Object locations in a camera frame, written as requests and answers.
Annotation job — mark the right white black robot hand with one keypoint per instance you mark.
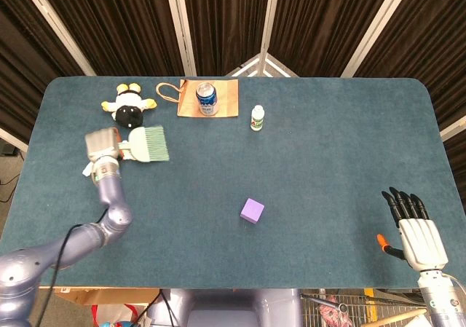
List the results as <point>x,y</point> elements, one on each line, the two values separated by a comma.
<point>420,237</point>

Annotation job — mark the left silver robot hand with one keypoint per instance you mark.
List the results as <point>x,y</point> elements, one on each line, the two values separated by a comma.
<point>102,145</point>

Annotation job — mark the small green hand broom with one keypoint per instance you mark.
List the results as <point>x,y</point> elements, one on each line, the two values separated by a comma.
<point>149,145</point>

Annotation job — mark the left purple-grey robot arm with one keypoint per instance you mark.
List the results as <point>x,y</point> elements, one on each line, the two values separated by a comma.
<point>73,239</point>

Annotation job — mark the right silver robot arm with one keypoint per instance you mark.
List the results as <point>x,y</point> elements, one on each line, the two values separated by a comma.
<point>440,298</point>

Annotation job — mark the blue soda can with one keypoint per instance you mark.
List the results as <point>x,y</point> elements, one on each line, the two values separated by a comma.
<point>207,99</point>

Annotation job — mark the black white plush toy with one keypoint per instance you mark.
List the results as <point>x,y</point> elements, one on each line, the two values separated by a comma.
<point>128,106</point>

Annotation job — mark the wooden stick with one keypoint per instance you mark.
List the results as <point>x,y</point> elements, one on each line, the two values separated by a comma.
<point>397,317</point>

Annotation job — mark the brown paper bag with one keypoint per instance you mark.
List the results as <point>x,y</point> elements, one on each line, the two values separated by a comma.
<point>211,97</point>

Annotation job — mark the cardboard box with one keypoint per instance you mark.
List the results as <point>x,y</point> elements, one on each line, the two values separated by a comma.
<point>105,296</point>

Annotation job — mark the small white green-label bottle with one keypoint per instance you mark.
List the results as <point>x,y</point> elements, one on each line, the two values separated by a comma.
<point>257,118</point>

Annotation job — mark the purple foam cube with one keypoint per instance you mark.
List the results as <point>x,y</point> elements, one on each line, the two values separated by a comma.
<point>252,211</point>

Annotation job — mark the red white plastic bag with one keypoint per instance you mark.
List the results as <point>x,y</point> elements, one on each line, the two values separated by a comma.
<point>116,316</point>

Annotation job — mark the purple-grey robot torso base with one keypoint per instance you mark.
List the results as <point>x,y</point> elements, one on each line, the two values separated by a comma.
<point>225,307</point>

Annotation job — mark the white folding screen frame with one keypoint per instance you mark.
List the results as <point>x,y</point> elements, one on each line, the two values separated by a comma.
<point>260,65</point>

